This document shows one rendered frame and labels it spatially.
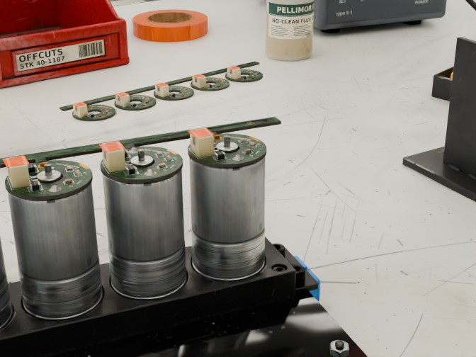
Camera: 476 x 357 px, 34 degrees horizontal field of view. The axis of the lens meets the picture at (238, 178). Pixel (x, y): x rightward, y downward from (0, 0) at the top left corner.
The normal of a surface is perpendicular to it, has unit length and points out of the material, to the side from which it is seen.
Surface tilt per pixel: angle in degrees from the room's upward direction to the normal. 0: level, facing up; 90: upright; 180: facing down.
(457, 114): 90
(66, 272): 90
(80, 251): 90
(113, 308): 0
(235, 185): 90
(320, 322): 0
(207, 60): 0
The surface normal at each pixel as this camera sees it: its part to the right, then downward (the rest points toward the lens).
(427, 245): 0.00, -0.91
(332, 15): 0.35, 0.40
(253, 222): 0.71, 0.29
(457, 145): -0.86, 0.22
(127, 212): -0.26, 0.41
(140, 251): 0.00, 0.42
